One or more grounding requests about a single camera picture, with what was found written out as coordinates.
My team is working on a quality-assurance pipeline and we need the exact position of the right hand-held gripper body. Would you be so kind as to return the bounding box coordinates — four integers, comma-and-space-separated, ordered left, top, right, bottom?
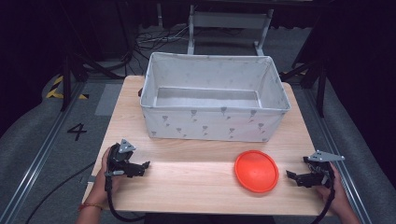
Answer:
303, 149, 347, 189

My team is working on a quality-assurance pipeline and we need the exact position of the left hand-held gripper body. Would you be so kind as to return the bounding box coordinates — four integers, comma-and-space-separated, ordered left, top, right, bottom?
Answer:
106, 138, 138, 179

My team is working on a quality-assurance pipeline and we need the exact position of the red round plate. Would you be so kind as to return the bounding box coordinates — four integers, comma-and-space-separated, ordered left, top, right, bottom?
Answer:
233, 149, 280, 194

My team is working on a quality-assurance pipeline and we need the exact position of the white fabric storage box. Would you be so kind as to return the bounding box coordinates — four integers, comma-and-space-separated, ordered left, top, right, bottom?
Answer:
139, 51, 292, 144

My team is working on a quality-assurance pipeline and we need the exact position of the person's right hand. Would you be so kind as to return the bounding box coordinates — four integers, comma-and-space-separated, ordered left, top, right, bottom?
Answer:
315, 162, 352, 217

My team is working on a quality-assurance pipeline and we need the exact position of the person's left hand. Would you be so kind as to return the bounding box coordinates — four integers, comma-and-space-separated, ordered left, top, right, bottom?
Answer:
93, 146, 126, 203

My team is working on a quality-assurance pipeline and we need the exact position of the black tripod stand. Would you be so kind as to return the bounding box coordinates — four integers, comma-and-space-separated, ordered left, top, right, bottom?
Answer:
60, 50, 126, 112
279, 57, 329, 119

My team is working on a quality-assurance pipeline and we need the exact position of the yellow black floor tape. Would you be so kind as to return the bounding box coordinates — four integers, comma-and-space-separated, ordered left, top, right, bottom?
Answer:
45, 75, 90, 101

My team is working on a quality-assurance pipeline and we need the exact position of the grey metal stand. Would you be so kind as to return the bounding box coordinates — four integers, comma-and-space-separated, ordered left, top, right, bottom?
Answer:
186, 4, 276, 57

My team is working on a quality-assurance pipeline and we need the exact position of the thick black sheathed cable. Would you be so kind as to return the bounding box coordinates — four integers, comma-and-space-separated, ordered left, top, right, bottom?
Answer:
310, 186, 337, 224
104, 174, 148, 224

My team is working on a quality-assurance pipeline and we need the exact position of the grey metal floor rail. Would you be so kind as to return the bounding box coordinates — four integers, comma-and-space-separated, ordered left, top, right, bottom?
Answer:
0, 79, 89, 224
303, 87, 375, 224

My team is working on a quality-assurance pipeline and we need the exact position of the red orange bracelet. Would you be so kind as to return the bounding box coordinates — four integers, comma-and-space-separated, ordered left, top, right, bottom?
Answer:
78, 202, 104, 212

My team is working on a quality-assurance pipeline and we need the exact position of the thin black floor cable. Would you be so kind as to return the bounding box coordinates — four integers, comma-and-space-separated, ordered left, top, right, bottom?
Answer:
24, 160, 98, 224

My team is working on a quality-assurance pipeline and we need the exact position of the bundle of floor cables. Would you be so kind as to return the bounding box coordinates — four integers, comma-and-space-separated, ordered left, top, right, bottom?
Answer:
133, 23, 191, 64

